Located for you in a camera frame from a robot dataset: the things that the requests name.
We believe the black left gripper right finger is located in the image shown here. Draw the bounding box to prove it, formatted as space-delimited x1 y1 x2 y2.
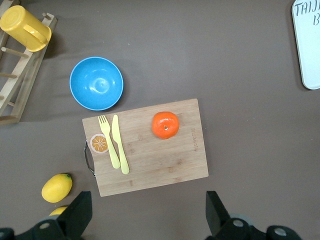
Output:
206 191 266 240

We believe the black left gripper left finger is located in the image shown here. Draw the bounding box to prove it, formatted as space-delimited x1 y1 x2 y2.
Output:
17 191 93 240

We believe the orange mandarin fruit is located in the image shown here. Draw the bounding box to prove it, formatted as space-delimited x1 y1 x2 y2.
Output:
151 111 180 140

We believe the yellow lemon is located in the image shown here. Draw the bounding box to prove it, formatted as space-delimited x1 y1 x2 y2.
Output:
41 173 73 204
48 204 70 217

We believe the yellow plastic fork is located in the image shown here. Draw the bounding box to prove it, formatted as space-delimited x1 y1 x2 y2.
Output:
97 114 121 170

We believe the toy orange slice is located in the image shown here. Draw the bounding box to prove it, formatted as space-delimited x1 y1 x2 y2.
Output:
89 133 110 154

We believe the wooden cutting board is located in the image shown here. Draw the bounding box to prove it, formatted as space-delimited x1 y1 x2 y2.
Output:
83 98 210 198

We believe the yellow plastic knife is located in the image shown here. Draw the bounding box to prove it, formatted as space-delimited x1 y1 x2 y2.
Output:
111 114 131 175

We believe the blue bowl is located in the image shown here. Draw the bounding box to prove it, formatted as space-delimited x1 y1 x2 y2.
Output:
69 56 125 112

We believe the wooden peg drying rack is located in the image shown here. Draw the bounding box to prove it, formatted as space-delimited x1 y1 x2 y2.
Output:
0 0 58 126

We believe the cream bear print tray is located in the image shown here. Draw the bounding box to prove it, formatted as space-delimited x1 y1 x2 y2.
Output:
291 0 320 90

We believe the yellow plastic mug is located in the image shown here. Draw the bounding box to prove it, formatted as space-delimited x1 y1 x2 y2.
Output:
0 5 53 53

